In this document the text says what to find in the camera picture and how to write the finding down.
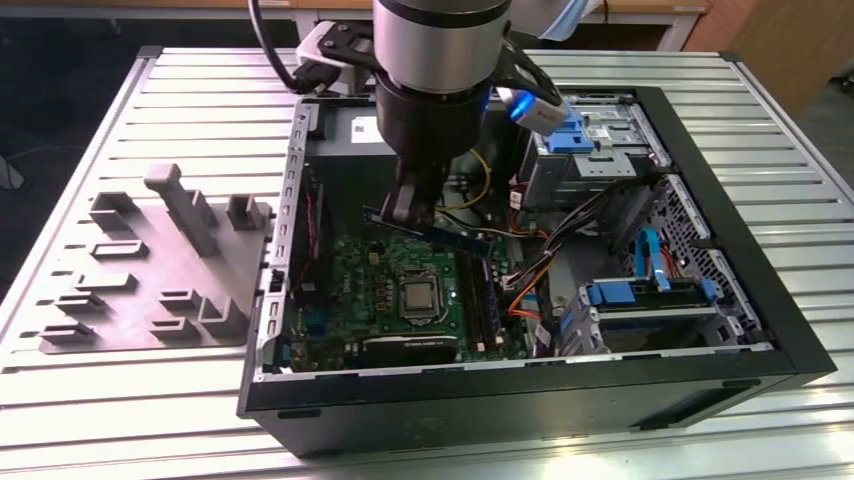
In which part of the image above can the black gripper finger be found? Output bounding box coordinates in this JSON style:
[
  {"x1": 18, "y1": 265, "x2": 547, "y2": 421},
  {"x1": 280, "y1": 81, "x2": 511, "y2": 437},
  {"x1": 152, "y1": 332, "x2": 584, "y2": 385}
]
[{"x1": 380, "y1": 180, "x2": 440, "y2": 232}]

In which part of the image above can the green RAM stick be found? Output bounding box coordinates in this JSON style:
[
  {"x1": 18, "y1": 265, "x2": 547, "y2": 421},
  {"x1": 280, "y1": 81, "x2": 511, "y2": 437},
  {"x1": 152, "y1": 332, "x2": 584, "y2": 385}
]
[{"x1": 363, "y1": 204, "x2": 499, "y2": 256}]

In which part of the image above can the grey power supply unit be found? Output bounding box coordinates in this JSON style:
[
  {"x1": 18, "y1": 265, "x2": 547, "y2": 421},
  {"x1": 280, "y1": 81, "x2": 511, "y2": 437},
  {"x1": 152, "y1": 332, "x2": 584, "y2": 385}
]
[{"x1": 304, "y1": 103, "x2": 443, "y2": 239}]

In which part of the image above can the green motherboard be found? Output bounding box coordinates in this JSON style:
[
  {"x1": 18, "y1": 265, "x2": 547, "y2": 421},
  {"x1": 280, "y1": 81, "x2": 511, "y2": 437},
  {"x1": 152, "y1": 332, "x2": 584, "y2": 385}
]
[{"x1": 285, "y1": 232, "x2": 535, "y2": 374}]

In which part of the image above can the silver CPU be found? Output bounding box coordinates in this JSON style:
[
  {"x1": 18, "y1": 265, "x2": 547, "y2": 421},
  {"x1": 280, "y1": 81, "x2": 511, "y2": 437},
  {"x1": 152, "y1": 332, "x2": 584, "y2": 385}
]
[{"x1": 401, "y1": 282, "x2": 439, "y2": 311}]

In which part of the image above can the CPU socket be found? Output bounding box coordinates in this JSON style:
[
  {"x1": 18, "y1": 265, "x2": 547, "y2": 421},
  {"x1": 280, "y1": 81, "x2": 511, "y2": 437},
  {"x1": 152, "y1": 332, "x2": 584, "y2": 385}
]
[{"x1": 392, "y1": 269, "x2": 449, "y2": 327}]

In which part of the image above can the metal drive cage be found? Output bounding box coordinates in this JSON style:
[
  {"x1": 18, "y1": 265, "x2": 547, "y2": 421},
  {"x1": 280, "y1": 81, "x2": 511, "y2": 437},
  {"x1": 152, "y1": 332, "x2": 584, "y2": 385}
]
[{"x1": 519, "y1": 89, "x2": 672, "y2": 209}]

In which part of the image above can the black graphics card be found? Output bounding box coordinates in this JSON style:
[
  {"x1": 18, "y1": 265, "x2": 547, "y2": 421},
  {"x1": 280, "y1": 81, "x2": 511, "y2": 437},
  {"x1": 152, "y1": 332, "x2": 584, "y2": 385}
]
[{"x1": 359, "y1": 333, "x2": 461, "y2": 369}]

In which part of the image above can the blue disk carrier with disk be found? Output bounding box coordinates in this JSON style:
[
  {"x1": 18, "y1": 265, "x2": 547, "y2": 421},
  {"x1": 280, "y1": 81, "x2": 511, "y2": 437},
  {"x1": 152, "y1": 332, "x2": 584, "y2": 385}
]
[{"x1": 584, "y1": 279, "x2": 720, "y2": 309}]

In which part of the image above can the grey parts rack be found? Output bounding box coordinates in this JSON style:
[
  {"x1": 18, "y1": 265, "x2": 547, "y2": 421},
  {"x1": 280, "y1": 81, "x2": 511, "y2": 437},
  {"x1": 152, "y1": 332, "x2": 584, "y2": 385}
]
[{"x1": 37, "y1": 162, "x2": 279, "y2": 356}]

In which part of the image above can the black open PC case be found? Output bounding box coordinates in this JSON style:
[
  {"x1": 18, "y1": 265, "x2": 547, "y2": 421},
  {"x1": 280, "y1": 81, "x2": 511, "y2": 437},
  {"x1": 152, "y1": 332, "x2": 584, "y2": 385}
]
[{"x1": 236, "y1": 83, "x2": 839, "y2": 459}]

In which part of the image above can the white framed wooden desk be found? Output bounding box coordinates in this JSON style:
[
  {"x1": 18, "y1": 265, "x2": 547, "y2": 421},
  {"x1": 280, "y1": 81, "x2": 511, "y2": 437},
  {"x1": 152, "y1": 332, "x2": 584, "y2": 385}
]
[{"x1": 0, "y1": 0, "x2": 710, "y2": 51}]

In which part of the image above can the brown wooden cabinet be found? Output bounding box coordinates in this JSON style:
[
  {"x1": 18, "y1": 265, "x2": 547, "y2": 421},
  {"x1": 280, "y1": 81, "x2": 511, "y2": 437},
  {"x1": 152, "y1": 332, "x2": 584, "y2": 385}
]
[{"x1": 683, "y1": 0, "x2": 854, "y2": 119}]

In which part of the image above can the white chair leg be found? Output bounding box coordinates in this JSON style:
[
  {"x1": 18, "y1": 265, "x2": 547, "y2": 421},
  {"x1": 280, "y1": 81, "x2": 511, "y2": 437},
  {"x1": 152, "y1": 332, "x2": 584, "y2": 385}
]
[{"x1": 0, "y1": 152, "x2": 25, "y2": 190}]

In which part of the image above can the yellow wire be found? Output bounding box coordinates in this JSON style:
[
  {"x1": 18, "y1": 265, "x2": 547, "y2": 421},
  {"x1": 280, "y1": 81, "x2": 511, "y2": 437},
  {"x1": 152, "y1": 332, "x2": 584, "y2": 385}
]
[{"x1": 440, "y1": 148, "x2": 493, "y2": 211}]

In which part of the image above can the red wire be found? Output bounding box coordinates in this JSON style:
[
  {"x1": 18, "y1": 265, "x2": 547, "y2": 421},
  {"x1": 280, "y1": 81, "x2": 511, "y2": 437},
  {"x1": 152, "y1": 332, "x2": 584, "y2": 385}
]
[{"x1": 303, "y1": 189, "x2": 321, "y2": 286}]

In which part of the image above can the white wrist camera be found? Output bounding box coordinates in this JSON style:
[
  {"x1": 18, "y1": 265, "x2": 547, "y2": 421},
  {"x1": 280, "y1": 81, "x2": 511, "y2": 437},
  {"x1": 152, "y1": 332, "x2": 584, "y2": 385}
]
[{"x1": 295, "y1": 19, "x2": 376, "y2": 96}]

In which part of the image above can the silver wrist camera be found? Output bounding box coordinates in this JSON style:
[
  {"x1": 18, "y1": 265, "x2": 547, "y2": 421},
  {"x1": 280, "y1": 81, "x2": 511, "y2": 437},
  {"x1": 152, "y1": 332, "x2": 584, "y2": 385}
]
[{"x1": 496, "y1": 87, "x2": 573, "y2": 135}]

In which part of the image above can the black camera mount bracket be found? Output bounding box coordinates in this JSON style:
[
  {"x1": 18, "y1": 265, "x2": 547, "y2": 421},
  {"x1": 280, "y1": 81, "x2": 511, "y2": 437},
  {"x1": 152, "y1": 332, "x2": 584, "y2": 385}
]
[{"x1": 496, "y1": 34, "x2": 568, "y2": 106}]

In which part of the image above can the orange wire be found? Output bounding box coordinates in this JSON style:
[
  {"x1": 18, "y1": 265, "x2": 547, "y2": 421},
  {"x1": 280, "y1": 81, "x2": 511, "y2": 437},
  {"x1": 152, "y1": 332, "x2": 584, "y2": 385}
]
[{"x1": 505, "y1": 259, "x2": 555, "y2": 319}]

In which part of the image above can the black camera cable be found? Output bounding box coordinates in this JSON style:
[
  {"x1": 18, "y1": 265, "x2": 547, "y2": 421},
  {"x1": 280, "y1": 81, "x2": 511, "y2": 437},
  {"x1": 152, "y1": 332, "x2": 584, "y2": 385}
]
[{"x1": 247, "y1": 0, "x2": 328, "y2": 96}]

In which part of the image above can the blue flat data wire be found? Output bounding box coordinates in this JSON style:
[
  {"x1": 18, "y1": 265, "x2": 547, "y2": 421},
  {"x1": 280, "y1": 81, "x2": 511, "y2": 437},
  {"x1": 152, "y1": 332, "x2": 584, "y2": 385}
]
[{"x1": 632, "y1": 227, "x2": 672, "y2": 294}]

